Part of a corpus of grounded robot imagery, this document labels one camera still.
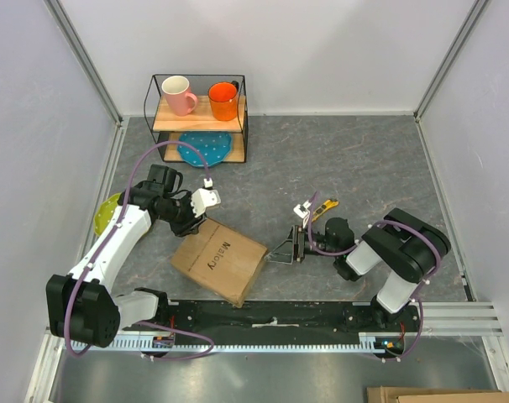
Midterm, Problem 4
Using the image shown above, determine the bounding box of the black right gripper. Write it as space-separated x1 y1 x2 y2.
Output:
264 225 338 264

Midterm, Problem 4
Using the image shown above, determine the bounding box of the brown cardboard express box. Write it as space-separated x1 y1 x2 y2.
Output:
171 218 267 307

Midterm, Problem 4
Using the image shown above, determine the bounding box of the yellow utility knife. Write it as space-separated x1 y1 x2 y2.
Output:
312 198 339 222

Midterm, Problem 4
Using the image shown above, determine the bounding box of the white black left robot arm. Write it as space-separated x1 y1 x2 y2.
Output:
45 164 220 348

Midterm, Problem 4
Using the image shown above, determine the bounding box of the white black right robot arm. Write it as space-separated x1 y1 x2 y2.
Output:
265 208 451 331

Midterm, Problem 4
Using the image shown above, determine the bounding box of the green dotted plate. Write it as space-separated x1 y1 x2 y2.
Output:
93 193 121 237

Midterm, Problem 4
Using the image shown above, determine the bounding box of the blue dotted plate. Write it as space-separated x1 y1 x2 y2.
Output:
177 131 232 168

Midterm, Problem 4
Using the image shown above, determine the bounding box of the orange ceramic mug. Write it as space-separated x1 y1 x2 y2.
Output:
208 81 239 122

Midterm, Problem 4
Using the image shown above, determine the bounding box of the pink ceramic mug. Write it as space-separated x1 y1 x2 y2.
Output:
161 76 198 117

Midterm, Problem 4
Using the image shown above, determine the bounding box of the cardboard sheet in corner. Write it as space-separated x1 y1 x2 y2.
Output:
366 386 509 403

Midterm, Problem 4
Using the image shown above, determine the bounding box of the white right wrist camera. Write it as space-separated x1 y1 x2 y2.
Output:
293 201 312 228

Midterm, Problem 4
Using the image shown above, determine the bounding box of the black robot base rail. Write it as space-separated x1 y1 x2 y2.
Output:
150 300 420 348

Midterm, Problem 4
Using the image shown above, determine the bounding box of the black wire wooden shelf rack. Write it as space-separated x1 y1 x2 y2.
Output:
143 74 249 163

